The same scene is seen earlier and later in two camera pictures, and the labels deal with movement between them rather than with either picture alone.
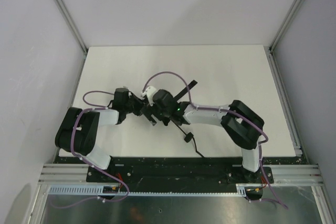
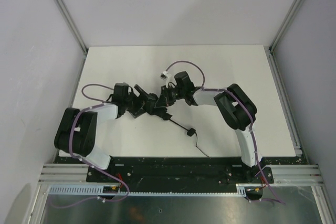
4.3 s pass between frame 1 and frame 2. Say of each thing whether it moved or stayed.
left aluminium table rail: stayed
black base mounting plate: stayed
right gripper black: moved
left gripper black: stayed
